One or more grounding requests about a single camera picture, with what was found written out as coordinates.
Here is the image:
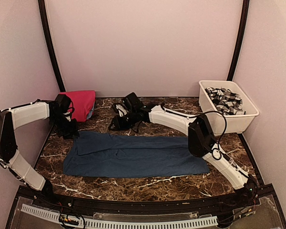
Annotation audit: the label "black front rail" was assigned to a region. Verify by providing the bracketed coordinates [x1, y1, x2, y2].
[26, 191, 254, 216]

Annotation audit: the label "right black corner post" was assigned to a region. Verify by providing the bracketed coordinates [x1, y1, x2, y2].
[226, 0, 250, 81]

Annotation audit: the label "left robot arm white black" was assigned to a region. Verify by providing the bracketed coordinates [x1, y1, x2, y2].
[0, 94, 79, 208]

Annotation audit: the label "left black corner post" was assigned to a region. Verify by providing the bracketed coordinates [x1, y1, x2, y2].
[38, 0, 66, 92]

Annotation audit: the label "white slotted cable duct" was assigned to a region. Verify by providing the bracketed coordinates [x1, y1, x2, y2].
[21, 204, 218, 229]

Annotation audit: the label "pink trousers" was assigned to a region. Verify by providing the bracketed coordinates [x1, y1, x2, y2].
[60, 90, 95, 123]

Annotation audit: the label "dark blue garment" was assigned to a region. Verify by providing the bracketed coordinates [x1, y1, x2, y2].
[63, 131, 209, 178]

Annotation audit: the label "black corner post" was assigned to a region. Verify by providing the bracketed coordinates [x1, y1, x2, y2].
[226, 0, 250, 81]
[38, 0, 66, 92]

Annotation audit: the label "white plastic laundry bin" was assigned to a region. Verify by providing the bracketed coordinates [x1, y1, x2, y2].
[199, 80, 259, 135]

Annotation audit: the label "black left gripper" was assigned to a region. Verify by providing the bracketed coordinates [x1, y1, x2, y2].
[50, 114, 80, 139]

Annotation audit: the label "folded light blue shirt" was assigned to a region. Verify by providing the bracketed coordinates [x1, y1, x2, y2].
[86, 109, 94, 120]

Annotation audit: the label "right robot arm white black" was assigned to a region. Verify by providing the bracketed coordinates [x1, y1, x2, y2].
[108, 93, 257, 207]

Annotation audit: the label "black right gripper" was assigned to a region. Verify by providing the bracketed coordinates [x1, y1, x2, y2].
[108, 110, 138, 130]

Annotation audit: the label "black white patterned garment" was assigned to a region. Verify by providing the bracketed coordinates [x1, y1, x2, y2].
[205, 87, 246, 115]

